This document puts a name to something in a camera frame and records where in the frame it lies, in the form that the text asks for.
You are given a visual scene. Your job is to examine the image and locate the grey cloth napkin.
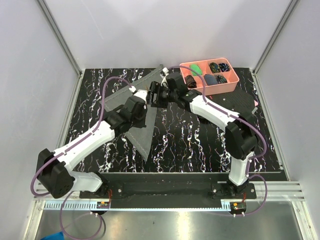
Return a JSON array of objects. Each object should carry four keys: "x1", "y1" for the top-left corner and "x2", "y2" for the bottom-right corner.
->
[{"x1": 100, "y1": 64, "x2": 164, "y2": 160}]

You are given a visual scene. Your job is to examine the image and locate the teal paisley rolled tie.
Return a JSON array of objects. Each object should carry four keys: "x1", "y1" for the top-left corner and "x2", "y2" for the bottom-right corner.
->
[{"x1": 214, "y1": 75, "x2": 228, "y2": 84}]

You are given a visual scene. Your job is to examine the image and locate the blue-grey rolled cloth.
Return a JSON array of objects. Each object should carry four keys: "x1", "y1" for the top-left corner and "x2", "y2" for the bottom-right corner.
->
[{"x1": 203, "y1": 74, "x2": 218, "y2": 86}]

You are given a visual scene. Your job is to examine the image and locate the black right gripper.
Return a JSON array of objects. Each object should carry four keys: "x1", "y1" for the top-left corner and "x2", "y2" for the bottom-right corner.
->
[{"x1": 146, "y1": 81, "x2": 178, "y2": 109}]

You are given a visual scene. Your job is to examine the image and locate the green rolled cloth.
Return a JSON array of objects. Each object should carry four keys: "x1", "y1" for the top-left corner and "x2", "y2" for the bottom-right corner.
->
[{"x1": 189, "y1": 63, "x2": 203, "y2": 76}]

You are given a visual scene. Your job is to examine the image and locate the brown patterned rolled tie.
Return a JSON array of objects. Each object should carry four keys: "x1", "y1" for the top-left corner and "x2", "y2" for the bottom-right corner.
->
[{"x1": 185, "y1": 75, "x2": 197, "y2": 89}]

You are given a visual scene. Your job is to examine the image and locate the navy striped rolled tie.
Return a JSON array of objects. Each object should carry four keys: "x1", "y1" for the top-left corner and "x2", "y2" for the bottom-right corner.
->
[{"x1": 218, "y1": 62, "x2": 231, "y2": 72}]

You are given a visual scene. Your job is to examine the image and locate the pink divided organizer box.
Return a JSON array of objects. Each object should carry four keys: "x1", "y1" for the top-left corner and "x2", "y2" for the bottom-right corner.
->
[{"x1": 180, "y1": 58, "x2": 239, "y2": 96}]

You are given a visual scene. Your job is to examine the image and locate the blue cloth scrap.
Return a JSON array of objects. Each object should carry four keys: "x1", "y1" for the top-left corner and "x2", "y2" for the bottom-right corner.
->
[{"x1": 41, "y1": 231, "x2": 65, "y2": 240}]

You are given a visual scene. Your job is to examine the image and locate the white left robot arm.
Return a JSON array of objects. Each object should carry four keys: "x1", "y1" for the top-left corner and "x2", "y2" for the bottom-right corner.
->
[{"x1": 36, "y1": 89, "x2": 148, "y2": 199}]

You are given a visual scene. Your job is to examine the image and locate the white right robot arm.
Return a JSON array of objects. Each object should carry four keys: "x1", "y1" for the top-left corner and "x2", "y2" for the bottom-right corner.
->
[{"x1": 147, "y1": 72, "x2": 258, "y2": 199}]

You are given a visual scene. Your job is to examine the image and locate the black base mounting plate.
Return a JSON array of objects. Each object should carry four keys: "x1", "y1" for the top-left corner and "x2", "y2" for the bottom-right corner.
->
[{"x1": 79, "y1": 172, "x2": 257, "y2": 210}]

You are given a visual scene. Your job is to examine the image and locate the dark striped button shirt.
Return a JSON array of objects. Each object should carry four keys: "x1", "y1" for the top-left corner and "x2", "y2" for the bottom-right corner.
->
[{"x1": 206, "y1": 89, "x2": 258, "y2": 115}]

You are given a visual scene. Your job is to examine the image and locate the olive floral rolled tie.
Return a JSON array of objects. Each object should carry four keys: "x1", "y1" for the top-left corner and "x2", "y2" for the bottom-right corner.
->
[{"x1": 209, "y1": 62, "x2": 221, "y2": 74}]

